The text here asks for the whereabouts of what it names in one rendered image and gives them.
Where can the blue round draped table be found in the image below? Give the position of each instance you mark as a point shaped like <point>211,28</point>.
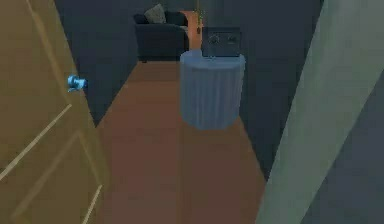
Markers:
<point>210,91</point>

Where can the dark grey safe box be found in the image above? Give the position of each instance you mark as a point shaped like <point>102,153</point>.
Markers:
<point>220,41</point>

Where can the dark blue sofa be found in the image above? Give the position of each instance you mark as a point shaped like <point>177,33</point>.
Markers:
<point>160,40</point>

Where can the beige pillow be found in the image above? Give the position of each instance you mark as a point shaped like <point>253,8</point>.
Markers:
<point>155,15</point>

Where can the silver blue door knob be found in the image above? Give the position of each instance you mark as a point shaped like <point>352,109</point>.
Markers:
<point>75,82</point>

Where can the tan panelled room door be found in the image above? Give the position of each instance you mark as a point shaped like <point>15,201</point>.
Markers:
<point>33,126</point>

